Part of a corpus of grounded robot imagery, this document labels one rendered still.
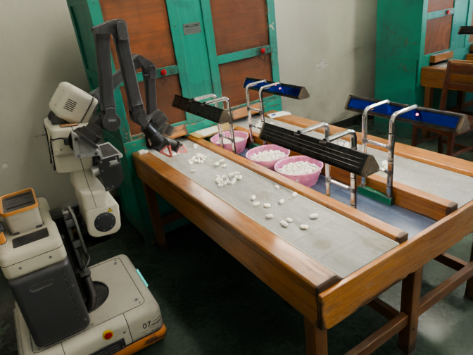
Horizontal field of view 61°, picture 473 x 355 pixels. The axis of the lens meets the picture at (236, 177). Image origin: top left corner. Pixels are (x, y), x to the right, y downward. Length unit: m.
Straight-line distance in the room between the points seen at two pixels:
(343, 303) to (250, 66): 2.13
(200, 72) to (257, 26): 0.58
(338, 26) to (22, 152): 3.41
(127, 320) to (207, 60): 1.80
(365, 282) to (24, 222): 1.45
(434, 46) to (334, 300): 3.63
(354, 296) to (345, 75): 3.76
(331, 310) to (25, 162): 2.78
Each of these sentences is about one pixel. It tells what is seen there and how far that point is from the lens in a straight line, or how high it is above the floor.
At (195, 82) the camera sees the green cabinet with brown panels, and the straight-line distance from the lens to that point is 2.95.
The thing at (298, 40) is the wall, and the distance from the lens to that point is 4.48.
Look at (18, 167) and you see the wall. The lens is 3.63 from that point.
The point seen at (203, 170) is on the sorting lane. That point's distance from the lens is 2.38.
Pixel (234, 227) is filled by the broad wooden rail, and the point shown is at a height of 0.76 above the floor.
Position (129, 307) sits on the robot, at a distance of 2.22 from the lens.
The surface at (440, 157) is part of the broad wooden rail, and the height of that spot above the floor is 0.76.
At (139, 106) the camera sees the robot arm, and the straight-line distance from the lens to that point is 1.82.
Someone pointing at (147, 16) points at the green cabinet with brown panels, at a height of 1.59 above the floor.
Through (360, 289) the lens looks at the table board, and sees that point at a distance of 1.53.
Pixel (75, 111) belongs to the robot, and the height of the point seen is 1.28.
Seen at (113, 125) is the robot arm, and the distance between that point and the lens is 1.79.
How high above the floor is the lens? 1.67
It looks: 25 degrees down
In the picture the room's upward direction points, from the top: 7 degrees counter-clockwise
